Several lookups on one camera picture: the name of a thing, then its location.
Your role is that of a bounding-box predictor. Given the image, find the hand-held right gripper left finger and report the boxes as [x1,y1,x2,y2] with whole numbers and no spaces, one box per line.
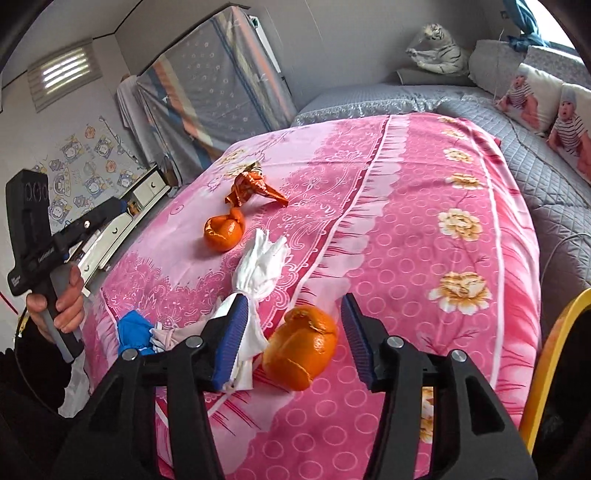
[51,293,252,480]

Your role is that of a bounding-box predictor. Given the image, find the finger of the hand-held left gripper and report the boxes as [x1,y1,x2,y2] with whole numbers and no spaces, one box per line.
[53,196,129,253]

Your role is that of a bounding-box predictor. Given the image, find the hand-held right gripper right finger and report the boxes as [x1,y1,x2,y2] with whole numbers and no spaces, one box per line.
[342,293,539,480]

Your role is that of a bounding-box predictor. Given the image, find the beige cloth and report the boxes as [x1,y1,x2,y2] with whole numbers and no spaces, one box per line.
[150,318,219,354]

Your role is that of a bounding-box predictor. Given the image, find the orange peel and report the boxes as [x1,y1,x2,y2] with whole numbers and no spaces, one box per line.
[262,305,339,392]
[204,207,245,253]

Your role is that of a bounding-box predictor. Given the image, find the white paper tissue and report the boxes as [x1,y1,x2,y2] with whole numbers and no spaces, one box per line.
[216,228,291,394]

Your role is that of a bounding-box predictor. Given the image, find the blue plastic glove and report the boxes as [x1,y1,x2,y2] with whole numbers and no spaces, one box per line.
[117,310,158,356]

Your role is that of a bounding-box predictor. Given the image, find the orange foil wrapper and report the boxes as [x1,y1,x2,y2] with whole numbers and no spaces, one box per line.
[225,164,291,208]

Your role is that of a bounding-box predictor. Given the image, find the yellow bin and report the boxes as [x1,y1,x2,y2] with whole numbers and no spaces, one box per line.
[519,288,591,455]

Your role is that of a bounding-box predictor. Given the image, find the person's left forearm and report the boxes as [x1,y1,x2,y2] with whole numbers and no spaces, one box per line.
[7,318,77,414]

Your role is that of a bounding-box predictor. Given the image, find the person's left hand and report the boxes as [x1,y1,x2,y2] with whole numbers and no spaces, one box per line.
[25,263,87,345]

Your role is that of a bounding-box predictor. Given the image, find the white low cabinet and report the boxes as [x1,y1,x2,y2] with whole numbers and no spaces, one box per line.
[76,164,181,296]

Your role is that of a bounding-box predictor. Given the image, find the white hanging cloth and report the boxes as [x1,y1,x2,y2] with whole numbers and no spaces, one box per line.
[115,74,155,169]

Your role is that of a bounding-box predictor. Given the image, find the pink floral blanket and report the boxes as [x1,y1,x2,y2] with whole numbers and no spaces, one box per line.
[83,113,543,480]

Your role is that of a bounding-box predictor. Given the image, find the window blind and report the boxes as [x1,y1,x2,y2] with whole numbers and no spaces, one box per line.
[27,41,101,112]

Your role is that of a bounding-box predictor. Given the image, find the striped sheet over wardrobe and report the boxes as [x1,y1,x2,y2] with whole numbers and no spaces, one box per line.
[136,4,296,171]

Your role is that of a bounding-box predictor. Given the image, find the grey covered sofa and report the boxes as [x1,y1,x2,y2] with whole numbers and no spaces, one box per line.
[291,39,591,296]

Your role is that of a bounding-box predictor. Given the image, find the grey pillow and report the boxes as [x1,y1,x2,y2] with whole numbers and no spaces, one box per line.
[396,68,472,86]

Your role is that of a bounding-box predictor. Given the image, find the baby print pillow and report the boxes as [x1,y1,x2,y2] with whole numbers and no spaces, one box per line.
[546,83,591,183]
[496,62,566,134]

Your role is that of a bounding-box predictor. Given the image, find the plush tiger toy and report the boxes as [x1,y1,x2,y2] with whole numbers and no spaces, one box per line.
[405,22,472,75]

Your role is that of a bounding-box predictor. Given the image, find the blue curtain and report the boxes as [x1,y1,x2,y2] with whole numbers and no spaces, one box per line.
[502,0,552,51]

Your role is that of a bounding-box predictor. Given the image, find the cartoon wall sticker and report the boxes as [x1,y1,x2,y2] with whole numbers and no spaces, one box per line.
[32,115,153,222]

